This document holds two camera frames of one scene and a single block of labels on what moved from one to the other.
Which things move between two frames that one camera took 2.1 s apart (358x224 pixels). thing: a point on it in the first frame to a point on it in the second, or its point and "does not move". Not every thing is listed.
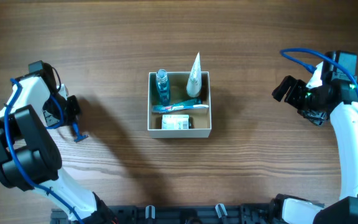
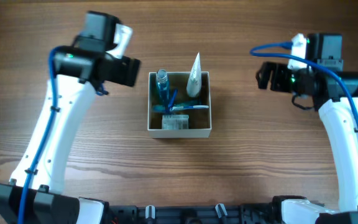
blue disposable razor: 78,136 to 172,100
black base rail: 178,214 does not move
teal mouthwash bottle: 163,87 does not move
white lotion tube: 194,85 does not move
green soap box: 178,121 does not move
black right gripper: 297,88 to 279,70
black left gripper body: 72,109 to 125,71
